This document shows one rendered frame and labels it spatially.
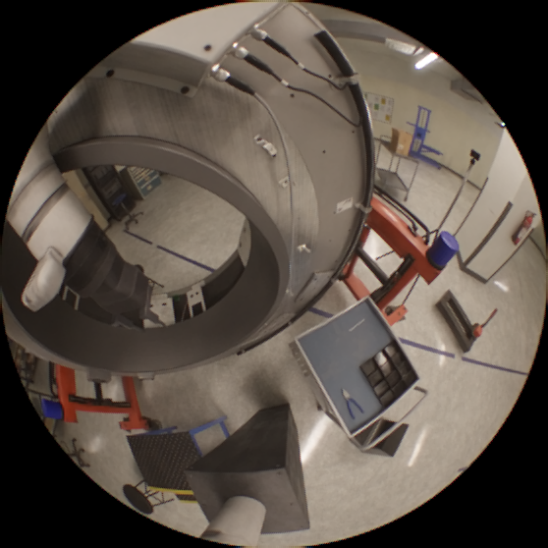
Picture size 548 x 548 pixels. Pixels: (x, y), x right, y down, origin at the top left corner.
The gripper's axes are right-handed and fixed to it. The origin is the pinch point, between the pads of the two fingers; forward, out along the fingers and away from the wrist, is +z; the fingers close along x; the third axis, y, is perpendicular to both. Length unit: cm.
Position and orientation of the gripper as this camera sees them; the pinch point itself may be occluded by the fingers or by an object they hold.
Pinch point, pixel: (155, 329)
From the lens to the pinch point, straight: 30.3
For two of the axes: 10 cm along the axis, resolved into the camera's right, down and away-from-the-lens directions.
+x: -9.6, 2.6, -0.7
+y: -2.5, -7.9, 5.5
